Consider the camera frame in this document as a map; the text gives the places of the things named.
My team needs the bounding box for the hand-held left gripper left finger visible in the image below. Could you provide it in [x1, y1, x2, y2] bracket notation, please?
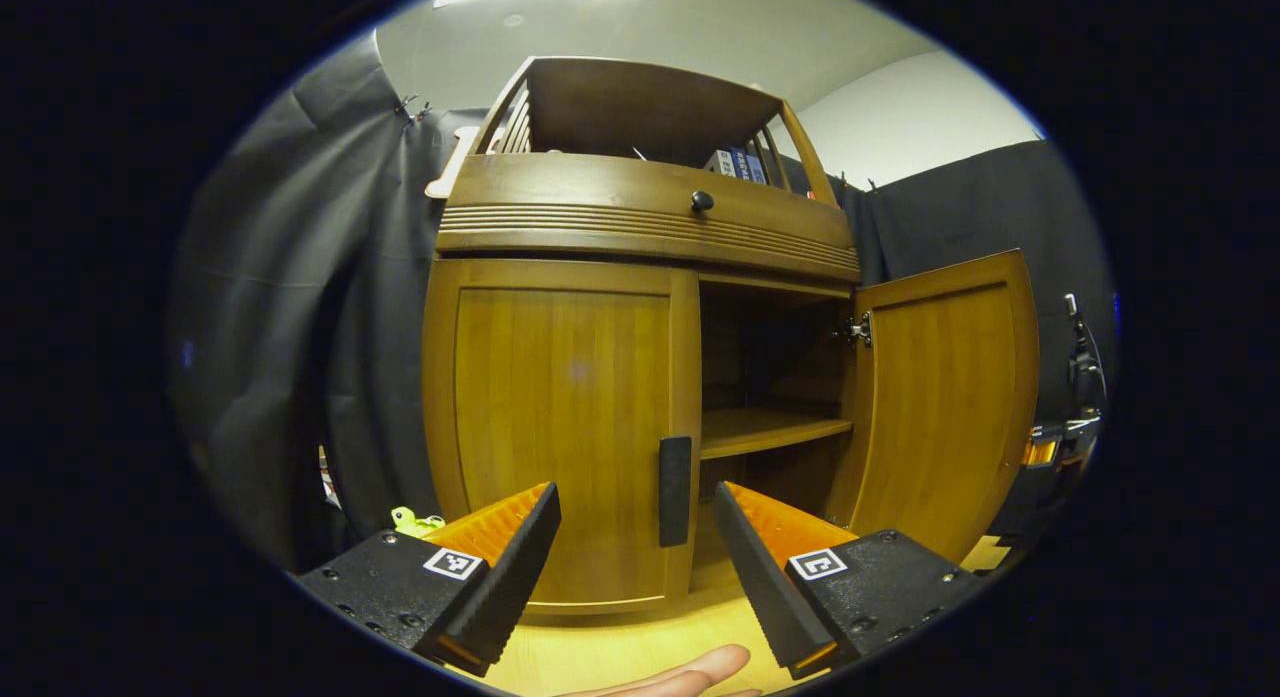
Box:
[298, 481, 563, 679]

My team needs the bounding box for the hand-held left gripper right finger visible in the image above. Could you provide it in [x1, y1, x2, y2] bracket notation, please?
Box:
[712, 480, 983, 681]

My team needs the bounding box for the wooden cabinet door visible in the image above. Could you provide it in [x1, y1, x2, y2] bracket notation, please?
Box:
[422, 257, 703, 616]
[828, 249, 1041, 566]

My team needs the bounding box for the wooden double-door shoe cabinet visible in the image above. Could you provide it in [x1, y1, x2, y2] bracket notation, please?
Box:
[422, 55, 863, 618]

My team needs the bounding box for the wooden cabinet drawer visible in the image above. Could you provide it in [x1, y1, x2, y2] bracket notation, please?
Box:
[445, 154, 857, 250]

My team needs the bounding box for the green toy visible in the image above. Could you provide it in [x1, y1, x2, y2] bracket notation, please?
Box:
[390, 506, 446, 540]

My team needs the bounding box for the wooden inner shelf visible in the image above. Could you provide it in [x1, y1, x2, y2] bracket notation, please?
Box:
[700, 407, 855, 461]

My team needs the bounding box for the black backdrop cloth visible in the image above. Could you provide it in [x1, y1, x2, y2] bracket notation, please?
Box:
[168, 32, 1117, 570]

